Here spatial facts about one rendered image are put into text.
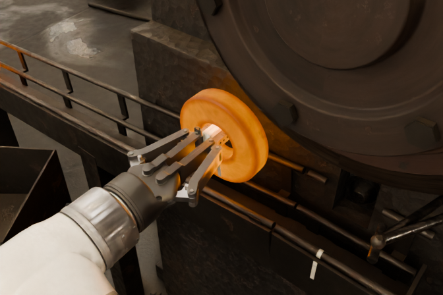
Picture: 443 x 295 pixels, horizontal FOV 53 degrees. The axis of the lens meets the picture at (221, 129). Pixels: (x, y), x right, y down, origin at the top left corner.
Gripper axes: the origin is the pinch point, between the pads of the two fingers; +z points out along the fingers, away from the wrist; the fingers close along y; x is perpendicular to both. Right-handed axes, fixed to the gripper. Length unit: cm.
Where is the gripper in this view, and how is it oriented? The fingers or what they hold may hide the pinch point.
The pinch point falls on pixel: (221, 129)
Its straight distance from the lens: 68.0
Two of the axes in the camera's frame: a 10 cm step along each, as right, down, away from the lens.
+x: -0.3, -7.6, -6.5
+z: 6.4, -5.1, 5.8
